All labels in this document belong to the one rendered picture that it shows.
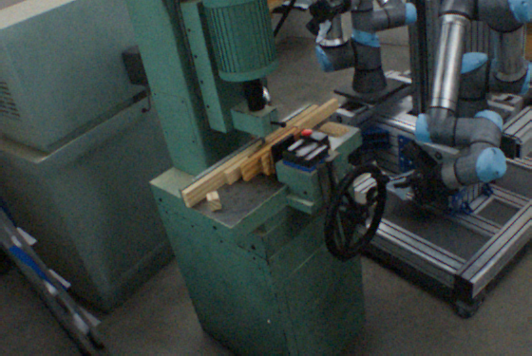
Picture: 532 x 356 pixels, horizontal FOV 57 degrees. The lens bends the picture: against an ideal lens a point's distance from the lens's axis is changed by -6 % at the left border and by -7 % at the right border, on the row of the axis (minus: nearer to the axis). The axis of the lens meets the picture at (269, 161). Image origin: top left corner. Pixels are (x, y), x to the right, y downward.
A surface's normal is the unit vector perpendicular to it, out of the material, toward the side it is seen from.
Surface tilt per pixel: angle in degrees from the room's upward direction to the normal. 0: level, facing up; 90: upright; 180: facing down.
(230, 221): 0
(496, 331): 0
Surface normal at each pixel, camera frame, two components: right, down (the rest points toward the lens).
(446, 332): -0.17, -0.85
